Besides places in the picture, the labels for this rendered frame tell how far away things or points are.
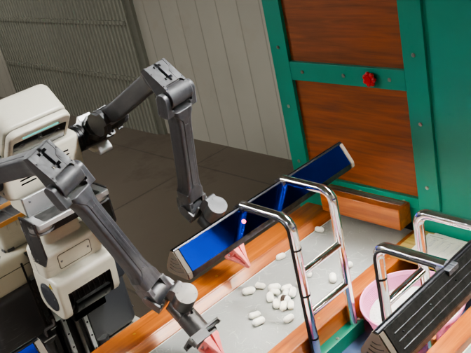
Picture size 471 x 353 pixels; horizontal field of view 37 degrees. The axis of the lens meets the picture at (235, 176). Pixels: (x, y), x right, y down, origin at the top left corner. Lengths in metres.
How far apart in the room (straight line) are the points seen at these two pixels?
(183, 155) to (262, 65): 2.59
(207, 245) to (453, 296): 0.58
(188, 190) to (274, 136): 2.69
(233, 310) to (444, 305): 0.81
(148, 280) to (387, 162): 0.80
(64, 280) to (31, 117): 0.54
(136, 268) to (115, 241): 0.09
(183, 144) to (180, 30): 3.12
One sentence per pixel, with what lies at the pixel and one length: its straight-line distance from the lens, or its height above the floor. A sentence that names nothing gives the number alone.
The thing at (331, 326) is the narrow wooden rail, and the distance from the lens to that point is 1.87.
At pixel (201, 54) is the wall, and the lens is 4.90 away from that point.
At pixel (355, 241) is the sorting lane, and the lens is 2.20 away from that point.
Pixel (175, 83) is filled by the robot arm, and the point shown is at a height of 1.38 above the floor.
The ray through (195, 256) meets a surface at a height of 1.08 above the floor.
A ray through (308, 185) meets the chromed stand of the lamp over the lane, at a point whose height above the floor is 1.12.
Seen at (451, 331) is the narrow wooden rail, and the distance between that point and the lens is 1.78.
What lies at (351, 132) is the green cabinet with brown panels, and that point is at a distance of 2.17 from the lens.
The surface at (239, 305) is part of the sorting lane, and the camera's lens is 2.01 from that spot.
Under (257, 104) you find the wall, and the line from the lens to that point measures 4.65.
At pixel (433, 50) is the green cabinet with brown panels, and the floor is 1.33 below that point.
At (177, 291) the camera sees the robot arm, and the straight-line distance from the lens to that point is 1.75.
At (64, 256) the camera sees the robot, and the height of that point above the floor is 0.85.
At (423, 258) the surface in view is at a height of 1.12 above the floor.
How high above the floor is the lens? 1.88
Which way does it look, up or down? 24 degrees down
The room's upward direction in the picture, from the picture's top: 13 degrees counter-clockwise
